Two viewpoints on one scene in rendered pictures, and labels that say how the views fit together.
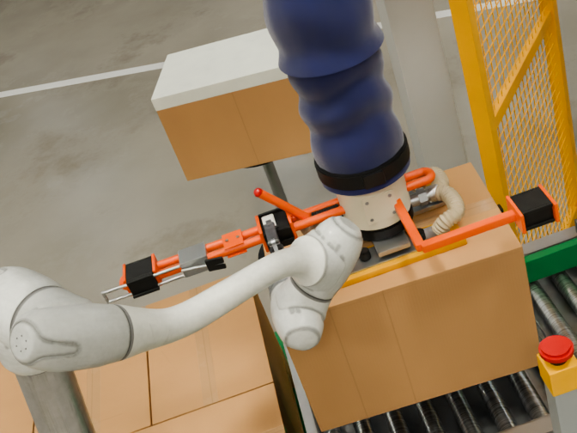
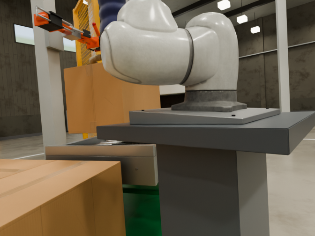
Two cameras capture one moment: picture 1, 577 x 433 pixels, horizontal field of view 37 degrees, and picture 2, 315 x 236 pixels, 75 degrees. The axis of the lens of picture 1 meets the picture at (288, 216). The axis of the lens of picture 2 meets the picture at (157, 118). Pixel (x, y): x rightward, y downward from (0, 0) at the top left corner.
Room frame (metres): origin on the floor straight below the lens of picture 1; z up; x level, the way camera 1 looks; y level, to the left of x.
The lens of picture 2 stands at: (1.07, 1.14, 0.79)
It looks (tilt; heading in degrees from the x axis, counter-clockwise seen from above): 2 degrees down; 287
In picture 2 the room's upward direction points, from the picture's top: 4 degrees counter-clockwise
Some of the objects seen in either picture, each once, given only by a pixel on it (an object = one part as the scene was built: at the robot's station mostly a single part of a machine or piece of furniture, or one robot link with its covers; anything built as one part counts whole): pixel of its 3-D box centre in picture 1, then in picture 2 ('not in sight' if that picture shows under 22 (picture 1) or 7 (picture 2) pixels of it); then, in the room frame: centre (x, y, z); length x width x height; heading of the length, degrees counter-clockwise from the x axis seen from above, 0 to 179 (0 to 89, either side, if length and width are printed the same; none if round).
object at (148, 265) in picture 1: (142, 274); (48, 22); (1.77, 0.39, 1.20); 0.08 x 0.07 x 0.05; 89
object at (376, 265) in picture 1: (392, 248); not in sight; (1.66, -0.21, 1.09); 0.34 x 0.10 x 0.05; 89
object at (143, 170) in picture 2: not in sight; (96, 168); (1.75, 0.15, 0.47); 0.70 x 0.03 x 0.15; 179
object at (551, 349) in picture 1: (556, 351); not in sight; (1.24, -0.42, 1.02); 0.07 x 0.07 x 0.04
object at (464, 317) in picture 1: (397, 295); (119, 100); (1.75, -0.20, 0.87); 0.60 x 0.40 x 0.40; 86
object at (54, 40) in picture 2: not in sight; (54, 34); (2.65, -0.62, 1.62); 0.20 x 0.05 x 0.30; 89
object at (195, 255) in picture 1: (195, 259); (71, 33); (1.76, 0.25, 1.20); 0.07 x 0.07 x 0.04; 89
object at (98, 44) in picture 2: (276, 228); (96, 44); (1.76, 0.04, 1.20); 0.10 x 0.08 x 0.06; 179
